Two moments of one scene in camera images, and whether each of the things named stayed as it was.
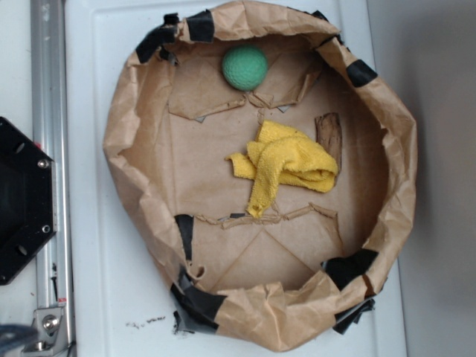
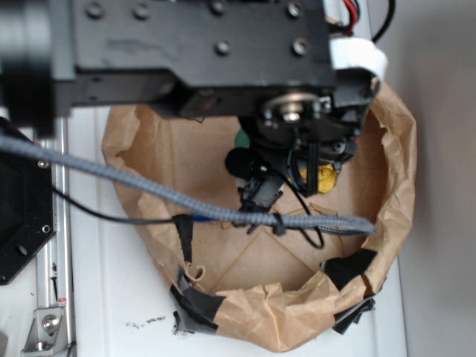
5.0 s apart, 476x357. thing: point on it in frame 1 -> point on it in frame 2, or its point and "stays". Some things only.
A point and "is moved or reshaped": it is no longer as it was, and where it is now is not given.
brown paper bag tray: [262, 282] stays
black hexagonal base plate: [27, 199] stays
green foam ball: [245, 68] is moved or reshaped
